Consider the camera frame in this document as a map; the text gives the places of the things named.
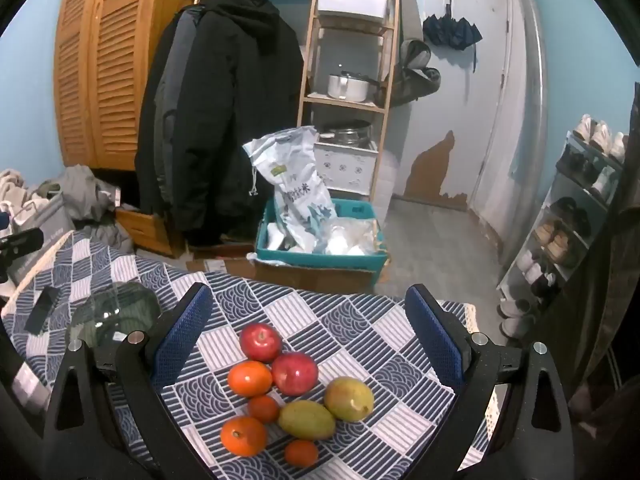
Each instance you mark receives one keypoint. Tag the white storage box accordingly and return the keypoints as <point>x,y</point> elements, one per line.
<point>352,0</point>

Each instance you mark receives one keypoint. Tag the white rice bag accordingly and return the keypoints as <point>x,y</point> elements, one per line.
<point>300,200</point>

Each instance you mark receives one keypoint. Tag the grey storage bag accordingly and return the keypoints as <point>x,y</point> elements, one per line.
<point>45,220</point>

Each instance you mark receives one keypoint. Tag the black remote control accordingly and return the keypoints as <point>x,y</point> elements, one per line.
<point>42,310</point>

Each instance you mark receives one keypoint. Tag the red apple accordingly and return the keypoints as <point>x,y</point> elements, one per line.
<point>295,373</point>
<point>260,342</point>

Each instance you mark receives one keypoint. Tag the beige clothes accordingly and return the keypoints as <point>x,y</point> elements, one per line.
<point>15,195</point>

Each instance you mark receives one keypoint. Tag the glass bowl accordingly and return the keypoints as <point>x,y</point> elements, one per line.
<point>125,305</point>

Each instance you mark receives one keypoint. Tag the dark green hanging bag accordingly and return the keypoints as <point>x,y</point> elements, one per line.
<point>415,75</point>

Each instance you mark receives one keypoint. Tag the grey jacket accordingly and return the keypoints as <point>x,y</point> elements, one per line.
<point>170,110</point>

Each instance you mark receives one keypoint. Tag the steel pot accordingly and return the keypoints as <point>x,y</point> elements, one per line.
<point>347,134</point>

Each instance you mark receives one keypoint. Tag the blue white patterned tablecloth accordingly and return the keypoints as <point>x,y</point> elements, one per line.
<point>350,320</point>

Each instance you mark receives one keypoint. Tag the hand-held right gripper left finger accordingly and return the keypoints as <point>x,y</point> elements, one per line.
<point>187,330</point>

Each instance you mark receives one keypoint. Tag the wooden louvered wardrobe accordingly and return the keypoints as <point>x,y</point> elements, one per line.
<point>100,60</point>

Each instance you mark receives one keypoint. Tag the dark blue umbrella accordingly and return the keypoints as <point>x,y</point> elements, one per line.
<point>450,30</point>

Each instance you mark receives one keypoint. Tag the large orange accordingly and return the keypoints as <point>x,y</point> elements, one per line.
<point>250,379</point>
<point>244,436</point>

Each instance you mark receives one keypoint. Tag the small orange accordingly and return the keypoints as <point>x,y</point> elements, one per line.
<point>301,453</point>
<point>263,408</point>

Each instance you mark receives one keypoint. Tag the wooden drawer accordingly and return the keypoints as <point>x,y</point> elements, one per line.
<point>145,230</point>

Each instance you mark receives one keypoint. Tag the wooden shelf rack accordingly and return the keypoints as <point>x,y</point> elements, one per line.
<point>308,60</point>

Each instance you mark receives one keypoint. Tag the white door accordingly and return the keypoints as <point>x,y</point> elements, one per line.
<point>465,100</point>

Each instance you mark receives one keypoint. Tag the silver pipe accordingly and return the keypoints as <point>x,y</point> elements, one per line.
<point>532,85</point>

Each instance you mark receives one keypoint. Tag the clear plastic bags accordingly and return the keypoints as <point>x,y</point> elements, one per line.
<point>350,235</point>

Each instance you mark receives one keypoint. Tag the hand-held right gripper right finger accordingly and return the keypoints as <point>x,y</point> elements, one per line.
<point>432,335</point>

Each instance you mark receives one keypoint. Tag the black hooded coat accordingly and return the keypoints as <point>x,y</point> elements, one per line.
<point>225,110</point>

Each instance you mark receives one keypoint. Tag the grey clothes pile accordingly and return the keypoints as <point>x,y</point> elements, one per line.
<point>90,195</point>

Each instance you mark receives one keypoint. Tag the plain cardboard box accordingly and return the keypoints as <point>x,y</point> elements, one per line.
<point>310,277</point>

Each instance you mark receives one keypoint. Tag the white shoe rack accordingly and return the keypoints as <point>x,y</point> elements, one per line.
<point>506,280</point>

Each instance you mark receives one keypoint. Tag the teal plastic basket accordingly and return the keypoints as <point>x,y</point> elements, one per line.
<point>320,261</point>

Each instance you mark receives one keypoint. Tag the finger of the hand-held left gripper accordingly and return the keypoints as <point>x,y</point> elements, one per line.
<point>20,242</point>

